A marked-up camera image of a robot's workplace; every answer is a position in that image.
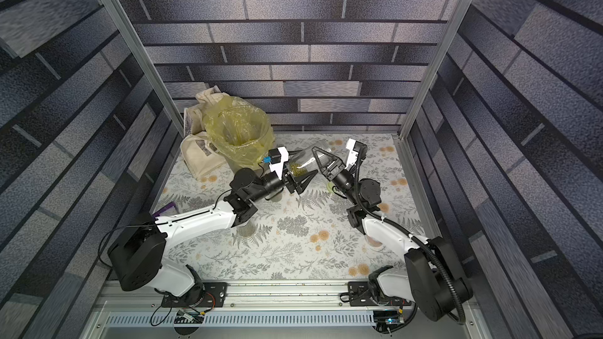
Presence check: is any grey mesh trash bin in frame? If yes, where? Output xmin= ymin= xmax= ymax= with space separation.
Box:
xmin=224 ymin=151 xmax=264 ymax=176

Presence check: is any clear jar near left arm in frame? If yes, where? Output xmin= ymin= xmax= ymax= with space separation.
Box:
xmin=236 ymin=219 xmax=257 ymax=238

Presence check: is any purple plastic package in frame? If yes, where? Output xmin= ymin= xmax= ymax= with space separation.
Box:
xmin=152 ymin=202 xmax=179 ymax=218

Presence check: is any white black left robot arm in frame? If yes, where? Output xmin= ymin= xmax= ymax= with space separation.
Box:
xmin=108 ymin=168 xmax=317 ymax=297

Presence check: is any clear ribbed glass jar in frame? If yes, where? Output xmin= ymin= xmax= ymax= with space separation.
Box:
xmin=287 ymin=143 xmax=326 ymax=176

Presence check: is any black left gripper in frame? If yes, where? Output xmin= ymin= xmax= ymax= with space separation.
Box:
xmin=248 ymin=150 xmax=316 ymax=206

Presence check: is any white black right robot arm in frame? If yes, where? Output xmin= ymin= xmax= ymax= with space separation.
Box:
xmin=312 ymin=141 xmax=474 ymax=325

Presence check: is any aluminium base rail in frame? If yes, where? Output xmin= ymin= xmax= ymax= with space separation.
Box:
xmin=90 ymin=279 xmax=416 ymax=337

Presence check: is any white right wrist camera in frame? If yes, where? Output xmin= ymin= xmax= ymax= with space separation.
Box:
xmin=345 ymin=138 xmax=367 ymax=172

